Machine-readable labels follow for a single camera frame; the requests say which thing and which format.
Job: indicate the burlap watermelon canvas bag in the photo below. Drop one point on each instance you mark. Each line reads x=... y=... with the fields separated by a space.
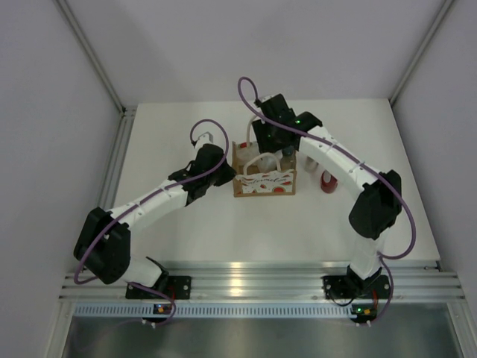
x=257 y=174

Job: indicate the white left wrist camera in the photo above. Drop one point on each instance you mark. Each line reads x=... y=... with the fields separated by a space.
x=203 y=139

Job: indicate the clear square bottle black cap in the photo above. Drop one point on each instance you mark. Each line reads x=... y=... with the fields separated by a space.
x=287 y=161

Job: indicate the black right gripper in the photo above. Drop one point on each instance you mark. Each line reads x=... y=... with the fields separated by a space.
x=264 y=147

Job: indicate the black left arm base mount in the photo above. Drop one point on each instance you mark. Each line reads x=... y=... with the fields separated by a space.
x=175 y=287

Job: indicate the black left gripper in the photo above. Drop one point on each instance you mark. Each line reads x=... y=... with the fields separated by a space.
x=229 y=174

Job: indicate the aluminium rail frame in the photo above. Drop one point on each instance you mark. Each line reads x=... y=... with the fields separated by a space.
x=272 y=248

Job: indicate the red bottle with red cap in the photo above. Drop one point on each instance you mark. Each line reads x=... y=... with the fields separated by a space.
x=328 y=183

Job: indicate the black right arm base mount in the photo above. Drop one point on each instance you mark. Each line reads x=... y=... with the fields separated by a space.
x=342 y=287

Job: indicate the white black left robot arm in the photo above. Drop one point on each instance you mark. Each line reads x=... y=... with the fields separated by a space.
x=105 y=244

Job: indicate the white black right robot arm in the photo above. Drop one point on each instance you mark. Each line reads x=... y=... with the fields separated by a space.
x=376 y=207

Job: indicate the white perforated cable duct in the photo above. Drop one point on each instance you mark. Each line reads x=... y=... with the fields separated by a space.
x=188 y=310

